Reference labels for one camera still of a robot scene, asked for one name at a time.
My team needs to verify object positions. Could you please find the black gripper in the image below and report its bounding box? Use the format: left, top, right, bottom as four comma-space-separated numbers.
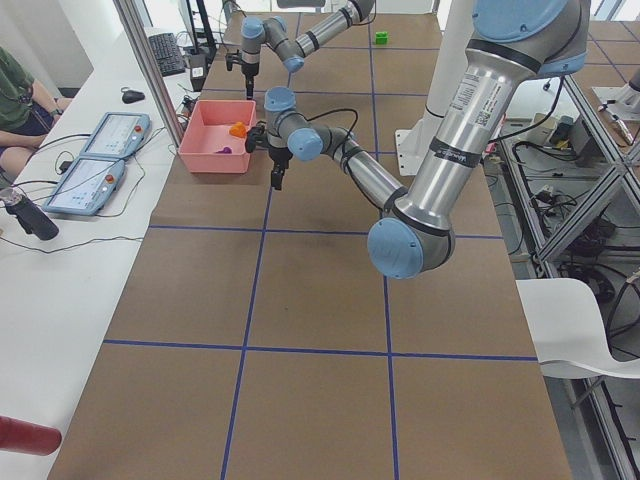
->
242, 62, 260, 99
268, 146, 292, 190

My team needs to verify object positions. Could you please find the orange toy block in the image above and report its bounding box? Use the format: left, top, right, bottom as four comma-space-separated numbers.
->
229, 122, 249, 138

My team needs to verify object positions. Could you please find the green toy block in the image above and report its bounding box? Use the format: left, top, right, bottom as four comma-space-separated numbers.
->
374, 31, 389, 45

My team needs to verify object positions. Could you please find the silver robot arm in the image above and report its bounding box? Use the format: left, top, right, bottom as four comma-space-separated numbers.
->
264, 1, 590, 279
239, 0, 376, 100

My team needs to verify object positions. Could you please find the pink plastic box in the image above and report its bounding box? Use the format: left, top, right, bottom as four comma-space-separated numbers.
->
178, 100, 256, 174

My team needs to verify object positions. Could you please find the black keyboard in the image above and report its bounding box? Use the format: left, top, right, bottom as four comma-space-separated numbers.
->
148, 33, 185, 77

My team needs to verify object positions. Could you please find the black computer mouse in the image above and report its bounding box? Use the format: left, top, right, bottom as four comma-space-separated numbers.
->
121, 87, 146, 105

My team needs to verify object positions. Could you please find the upper teach pendant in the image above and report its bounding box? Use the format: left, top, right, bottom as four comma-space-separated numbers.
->
81, 112, 151, 159

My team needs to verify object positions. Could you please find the teach pendant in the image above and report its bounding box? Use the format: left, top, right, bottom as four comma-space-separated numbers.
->
42, 156, 125, 216
81, 112, 151, 159

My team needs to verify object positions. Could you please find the lower teach pendant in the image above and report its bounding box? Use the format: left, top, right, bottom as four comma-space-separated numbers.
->
42, 156, 125, 216

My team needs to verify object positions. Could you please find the seated person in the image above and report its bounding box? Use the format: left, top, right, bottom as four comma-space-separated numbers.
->
1, 48, 72, 182

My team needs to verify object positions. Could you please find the black water bottle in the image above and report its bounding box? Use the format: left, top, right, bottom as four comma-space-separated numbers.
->
1, 187, 59, 241

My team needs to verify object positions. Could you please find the white chair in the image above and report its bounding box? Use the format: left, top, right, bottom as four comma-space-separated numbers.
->
516, 278, 639, 408

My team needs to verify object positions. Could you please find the red cylinder bottle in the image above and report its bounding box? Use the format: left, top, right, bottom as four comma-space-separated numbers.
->
1, 416, 62, 456

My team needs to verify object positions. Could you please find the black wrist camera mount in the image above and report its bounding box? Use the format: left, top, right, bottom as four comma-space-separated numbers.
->
245, 124, 269, 153

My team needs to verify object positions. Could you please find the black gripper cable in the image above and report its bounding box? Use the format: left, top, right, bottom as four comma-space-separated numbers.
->
304, 109, 359, 146

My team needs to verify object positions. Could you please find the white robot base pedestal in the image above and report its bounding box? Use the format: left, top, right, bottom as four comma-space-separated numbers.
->
395, 0, 475, 176

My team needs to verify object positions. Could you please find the aluminium frame post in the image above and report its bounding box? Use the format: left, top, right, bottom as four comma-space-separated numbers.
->
113, 0, 184, 150

